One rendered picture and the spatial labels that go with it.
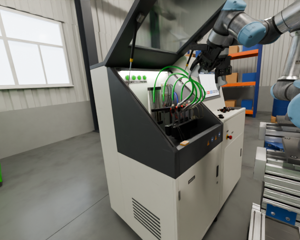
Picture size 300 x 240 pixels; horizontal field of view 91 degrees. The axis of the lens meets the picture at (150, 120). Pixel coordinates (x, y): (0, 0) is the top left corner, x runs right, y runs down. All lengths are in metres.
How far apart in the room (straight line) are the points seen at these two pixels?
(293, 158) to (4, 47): 4.73
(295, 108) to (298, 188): 0.32
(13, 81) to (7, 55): 0.54
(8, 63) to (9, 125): 1.35
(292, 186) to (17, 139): 4.56
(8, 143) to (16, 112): 0.70
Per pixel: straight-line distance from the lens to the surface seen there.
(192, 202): 1.15
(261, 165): 0.73
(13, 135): 4.53
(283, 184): 0.76
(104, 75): 1.20
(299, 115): 0.56
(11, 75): 4.56
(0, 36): 4.65
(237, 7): 0.73
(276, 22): 0.78
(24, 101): 4.56
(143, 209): 1.29
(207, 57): 0.80
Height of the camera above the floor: 1.29
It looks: 13 degrees down
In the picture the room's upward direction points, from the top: 4 degrees counter-clockwise
